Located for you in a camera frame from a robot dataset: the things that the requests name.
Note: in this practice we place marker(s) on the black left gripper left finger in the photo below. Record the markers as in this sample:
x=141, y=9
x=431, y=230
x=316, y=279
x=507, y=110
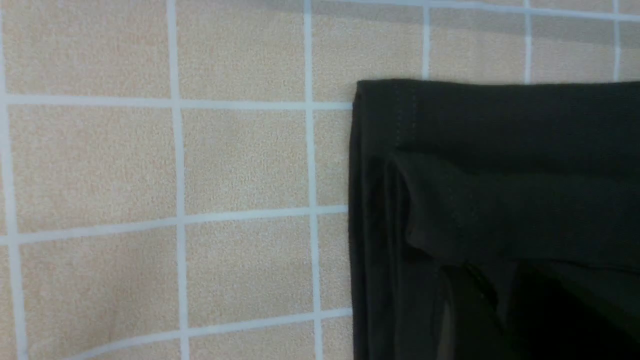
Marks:
x=469, y=328

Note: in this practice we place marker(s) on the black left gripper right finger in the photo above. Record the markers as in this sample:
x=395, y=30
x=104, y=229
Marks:
x=561, y=312

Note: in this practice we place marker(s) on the dark gray long-sleeve shirt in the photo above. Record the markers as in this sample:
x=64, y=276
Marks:
x=490, y=175

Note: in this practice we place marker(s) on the beige grid-pattern mat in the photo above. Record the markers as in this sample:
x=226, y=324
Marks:
x=174, y=172

